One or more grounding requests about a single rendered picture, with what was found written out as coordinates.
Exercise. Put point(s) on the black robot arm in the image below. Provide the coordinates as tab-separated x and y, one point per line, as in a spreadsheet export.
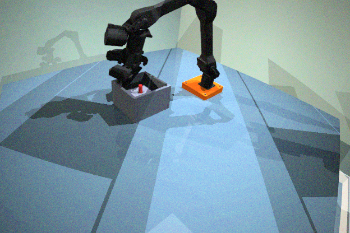
129	33

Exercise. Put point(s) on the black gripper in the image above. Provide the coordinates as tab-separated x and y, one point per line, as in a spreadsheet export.
131	66

